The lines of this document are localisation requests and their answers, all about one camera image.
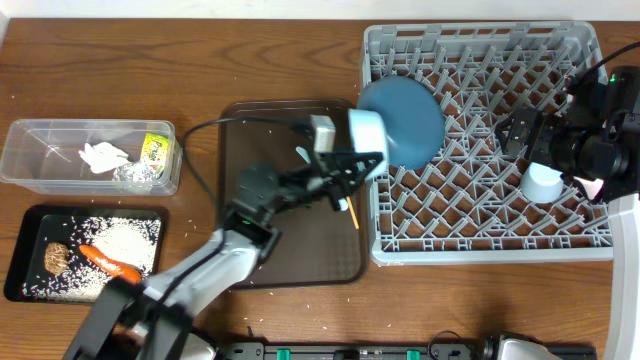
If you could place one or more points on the light blue plastic cup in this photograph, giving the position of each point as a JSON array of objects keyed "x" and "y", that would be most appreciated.
[{"x": 541, "y": 184}]

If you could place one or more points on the black tray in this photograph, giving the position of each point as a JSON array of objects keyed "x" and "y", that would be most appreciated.
[{"x": 27, "y": 238}]

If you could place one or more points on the brown food scrap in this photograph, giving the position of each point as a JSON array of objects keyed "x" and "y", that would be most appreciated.
[{"x": 56, "y": 258}]

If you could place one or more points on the spilled white rice pile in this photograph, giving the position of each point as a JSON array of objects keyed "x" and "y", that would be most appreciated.
[{"x": 128, "y": 240}]

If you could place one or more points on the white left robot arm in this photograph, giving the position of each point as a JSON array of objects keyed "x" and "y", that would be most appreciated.
[{"x": 154, "y": 318}]

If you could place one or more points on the wooden chopstick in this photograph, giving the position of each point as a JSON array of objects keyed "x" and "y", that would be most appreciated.
[{"x": 352, "y": 212}]

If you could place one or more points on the light blue rice bowl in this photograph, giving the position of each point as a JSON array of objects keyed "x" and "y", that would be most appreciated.
[{"x": 368, "y": 134}]

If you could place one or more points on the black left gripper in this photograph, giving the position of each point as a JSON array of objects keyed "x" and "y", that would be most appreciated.
[{"x": 325, "y": 174}]

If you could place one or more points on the dark brown serving tray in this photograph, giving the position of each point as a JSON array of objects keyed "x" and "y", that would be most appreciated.
[{"x": 318, "y": 246}]

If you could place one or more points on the clear plastic bin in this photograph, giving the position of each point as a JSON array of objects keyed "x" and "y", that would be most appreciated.
[{"x": 42, "y": 156}]

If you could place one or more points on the orange carrot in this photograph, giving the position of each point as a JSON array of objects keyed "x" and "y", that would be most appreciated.
[{"x": 112, "y": 267}]

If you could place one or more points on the pink plastic cup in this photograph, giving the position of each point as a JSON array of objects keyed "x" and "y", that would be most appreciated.
[{"x": 589, "y": 188}]

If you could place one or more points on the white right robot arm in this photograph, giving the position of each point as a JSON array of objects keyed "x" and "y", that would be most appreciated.
[{"x": 596, "y": 139}]

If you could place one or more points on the dark blue plate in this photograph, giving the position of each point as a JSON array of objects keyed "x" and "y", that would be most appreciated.
[{"x": 413, "y": 119}]

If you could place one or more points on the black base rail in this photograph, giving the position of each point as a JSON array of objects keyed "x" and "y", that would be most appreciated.
[{"x": 259, "y": 351}]

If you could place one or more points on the white tissue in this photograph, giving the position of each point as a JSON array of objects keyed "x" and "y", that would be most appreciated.
[{"x": 103, "y": 157}]

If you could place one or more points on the light blue plastic knife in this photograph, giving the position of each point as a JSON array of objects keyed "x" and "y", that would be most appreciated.
[{"x": 302, "y": 152}]

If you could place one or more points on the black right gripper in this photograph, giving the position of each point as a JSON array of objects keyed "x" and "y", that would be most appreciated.
[{"x": 545, "y": 127}]

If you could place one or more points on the grey dishwasher rack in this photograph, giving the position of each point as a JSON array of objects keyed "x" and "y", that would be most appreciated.
[{"x": 465, "y": 205}]

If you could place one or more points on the yellow green wrapper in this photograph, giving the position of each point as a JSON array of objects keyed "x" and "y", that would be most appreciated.
[{"x": 155, "y": 151}]

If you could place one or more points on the aluminium foil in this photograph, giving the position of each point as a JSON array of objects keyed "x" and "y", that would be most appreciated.
[{"x": 135, "y": 172}]

